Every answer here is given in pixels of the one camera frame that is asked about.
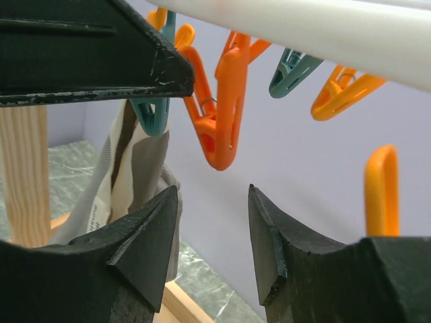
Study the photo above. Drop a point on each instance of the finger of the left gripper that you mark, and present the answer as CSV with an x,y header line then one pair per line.
x,y
56,52

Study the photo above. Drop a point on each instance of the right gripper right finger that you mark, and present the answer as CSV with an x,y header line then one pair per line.
x,y
303,276

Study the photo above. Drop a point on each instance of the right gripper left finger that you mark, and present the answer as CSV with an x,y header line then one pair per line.
x,y
114,274

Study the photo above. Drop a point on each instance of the taupe underwear beige waistband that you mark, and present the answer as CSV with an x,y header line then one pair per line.
x,y
130,171

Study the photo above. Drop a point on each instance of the yellow clip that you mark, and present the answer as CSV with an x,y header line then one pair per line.
x,y
343,89
175,32

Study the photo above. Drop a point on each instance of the orange clip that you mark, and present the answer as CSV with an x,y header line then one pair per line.
x,y
217,119
381,192

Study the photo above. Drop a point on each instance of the teal clip front left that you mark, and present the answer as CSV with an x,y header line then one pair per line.
x,y
152,113

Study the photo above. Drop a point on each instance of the teal clip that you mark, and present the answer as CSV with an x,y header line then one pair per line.
x,y
292,69
152,113

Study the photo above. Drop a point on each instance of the teal clip front right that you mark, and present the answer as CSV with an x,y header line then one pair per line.
x,y
292,69

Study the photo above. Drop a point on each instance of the white plastic clip hanger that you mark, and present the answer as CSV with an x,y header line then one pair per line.
x,y
390,39

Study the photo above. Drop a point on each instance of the wooden hanging rack frame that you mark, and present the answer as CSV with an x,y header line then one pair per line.
x,y
24,170

